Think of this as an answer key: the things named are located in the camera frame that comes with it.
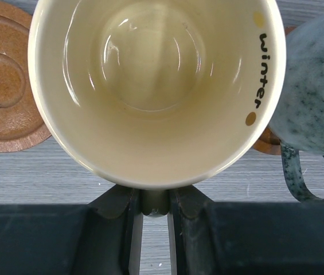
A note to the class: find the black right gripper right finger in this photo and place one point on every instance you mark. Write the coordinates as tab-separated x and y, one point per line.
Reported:
208	237

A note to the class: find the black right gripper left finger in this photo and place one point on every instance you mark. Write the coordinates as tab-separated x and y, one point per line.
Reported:
102	237

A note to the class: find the brown wooden coaster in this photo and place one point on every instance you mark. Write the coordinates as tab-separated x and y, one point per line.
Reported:
21	126
268	143

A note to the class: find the cream mug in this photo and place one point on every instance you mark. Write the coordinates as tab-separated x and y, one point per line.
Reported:
156	95

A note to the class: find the grey green ceramic mug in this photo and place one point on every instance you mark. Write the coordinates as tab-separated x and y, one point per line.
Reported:
298	120

